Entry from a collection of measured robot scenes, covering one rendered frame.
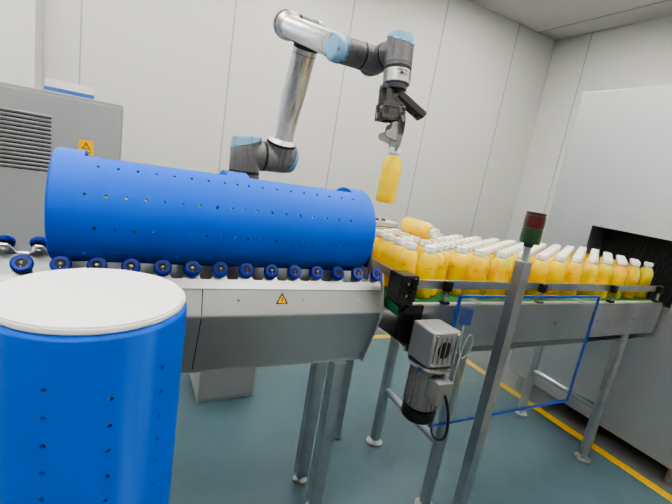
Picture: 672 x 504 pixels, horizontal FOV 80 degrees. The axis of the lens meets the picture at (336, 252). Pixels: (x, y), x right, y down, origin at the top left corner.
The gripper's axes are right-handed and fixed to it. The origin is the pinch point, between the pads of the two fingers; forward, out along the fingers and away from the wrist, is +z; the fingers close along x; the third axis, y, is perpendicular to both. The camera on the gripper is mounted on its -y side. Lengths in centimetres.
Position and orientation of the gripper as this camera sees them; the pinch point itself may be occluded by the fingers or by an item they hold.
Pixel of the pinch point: (395, 148)
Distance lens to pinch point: 140.7
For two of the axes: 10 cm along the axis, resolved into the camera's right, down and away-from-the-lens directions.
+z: -1.0, 9.9, 0.9
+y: -9.6, -0.7, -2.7
